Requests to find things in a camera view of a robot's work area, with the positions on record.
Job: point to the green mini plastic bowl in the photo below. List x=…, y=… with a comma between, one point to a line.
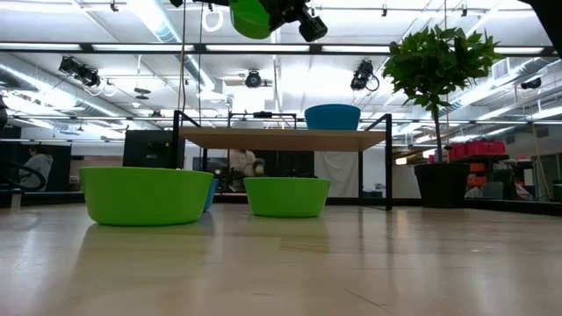
x=248, y=19
x=285, y=197
x=145, y=197

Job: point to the blue mini plastic bowl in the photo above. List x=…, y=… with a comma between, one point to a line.
x=211, y=193
x=332, y=106
x=332, y=120

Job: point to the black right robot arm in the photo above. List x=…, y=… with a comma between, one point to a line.
x=551, y=17

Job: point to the black ceiling spotlight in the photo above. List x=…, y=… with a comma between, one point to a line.
x=90, y=79
x=253, y=80
x=531, y=83
x=362, y=76

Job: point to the wooden shelf riser black legs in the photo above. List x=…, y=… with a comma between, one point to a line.
x=285, y=140

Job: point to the person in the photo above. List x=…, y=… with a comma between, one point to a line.
x=241, y=162
x=39, y=167

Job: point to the white hanging sheet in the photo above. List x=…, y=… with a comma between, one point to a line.
x=338, y=173

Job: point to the black cabinet box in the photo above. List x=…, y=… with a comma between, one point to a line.
x=145, y=147

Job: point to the black overhead rig bar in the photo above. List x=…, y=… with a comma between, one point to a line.
x=85, y=47

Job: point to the small red storage bin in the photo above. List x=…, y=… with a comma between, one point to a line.
x=457, y=151

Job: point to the green potted plant black pot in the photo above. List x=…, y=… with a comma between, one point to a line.
x=441, y=184

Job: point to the large red storage bin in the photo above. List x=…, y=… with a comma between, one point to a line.
x=485, y=148

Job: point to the orange storage bin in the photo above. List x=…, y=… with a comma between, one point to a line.
x=477, y=167
x=476, y=181

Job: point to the black curved hoop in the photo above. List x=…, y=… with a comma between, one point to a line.
x=26, y=167

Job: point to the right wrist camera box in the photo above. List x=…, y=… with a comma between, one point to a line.
x=312, y=30

